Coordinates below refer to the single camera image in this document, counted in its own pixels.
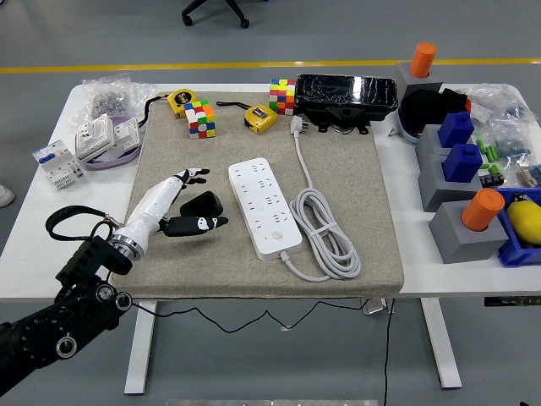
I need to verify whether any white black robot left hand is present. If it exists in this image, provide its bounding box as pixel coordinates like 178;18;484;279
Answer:
122;167;230;247

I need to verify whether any black plug adapter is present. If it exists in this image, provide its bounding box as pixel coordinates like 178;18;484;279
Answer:
179;190;225;217

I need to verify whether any white power strip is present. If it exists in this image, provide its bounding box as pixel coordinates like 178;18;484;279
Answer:
227;156;303;262

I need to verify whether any small circuit board module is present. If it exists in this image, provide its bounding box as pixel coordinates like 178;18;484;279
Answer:
517;163;541;187

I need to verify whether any purple tape roll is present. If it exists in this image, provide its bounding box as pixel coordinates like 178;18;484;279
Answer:
84;116;141;171

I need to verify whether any grey-brown mat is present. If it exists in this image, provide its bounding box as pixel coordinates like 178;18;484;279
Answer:
110;91;406;300

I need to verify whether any rubik's cube with white face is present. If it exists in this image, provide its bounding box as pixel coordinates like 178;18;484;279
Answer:
183;99;217;140

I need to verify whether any yellow tape measure round label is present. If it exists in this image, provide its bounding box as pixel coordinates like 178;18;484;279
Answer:
139;88;199;128

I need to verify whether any black table control panel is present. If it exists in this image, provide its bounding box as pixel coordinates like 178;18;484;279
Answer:
484;296;541;307

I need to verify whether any white circuit breaker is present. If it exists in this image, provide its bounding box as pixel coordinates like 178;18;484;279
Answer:
31;140;88;190

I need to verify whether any plastic bag of metal nuts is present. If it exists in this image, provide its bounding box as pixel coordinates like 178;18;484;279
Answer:
67;72;156;128

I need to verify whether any yellow tape measure square label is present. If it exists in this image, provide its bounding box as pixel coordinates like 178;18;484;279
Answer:
216;100;279;135

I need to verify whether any blue plastic bin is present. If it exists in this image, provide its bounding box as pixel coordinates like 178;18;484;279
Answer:
494;185;541;268

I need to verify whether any white table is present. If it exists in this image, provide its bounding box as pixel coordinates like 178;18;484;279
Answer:
0;83;541;394

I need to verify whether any rubik's cube with yellow face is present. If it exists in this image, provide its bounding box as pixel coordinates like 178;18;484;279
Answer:
269;78;297;116

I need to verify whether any grey block with round hole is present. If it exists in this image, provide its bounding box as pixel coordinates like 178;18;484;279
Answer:
391;62;444;111
428;200;510;266

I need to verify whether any yellow plush toy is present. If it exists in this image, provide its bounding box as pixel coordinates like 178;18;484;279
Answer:
505;192;541;246

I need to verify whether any orange cylinder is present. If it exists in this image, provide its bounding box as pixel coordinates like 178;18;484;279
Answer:
460;188;506;233
409;41;438;80

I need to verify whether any black office chair base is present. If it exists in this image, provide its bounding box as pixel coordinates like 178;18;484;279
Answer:
181;0;251;30

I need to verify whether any black device with glossy top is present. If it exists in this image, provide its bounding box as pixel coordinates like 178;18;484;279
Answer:
294;74;400;136

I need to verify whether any small black component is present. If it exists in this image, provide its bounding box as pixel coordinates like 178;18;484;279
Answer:
479;171;505;189

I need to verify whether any grey block with square hole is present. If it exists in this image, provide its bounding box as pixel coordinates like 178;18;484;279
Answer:
417;154;485;212
414;124;453;164

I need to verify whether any blue block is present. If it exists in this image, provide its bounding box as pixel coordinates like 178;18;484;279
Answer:
437;110;475;149
441;143;484;184

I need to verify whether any clear bag of blue parts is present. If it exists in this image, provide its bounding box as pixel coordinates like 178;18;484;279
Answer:
485;118;538;169

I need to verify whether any white blue round device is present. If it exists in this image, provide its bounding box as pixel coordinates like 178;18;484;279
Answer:
396;105;424;146

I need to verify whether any black cloth cap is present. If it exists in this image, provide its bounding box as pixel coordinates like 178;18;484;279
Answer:
399;87;470;136

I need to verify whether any clear bag of small parts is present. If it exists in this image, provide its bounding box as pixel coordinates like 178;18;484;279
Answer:
464;83;529;124

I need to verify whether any white wall switch panel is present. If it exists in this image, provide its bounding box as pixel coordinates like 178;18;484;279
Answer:
110;117;140;154

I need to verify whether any black hanging cable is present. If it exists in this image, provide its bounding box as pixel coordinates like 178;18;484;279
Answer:
382;298;394;406

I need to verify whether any thin black plug cord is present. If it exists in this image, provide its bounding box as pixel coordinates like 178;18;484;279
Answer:
126;295;369;334

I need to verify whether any white power strip cable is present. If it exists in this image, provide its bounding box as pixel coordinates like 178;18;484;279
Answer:
278;116;363;283

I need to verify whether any metal bracket under table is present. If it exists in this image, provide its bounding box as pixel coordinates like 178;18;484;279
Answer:
362;298;396;316

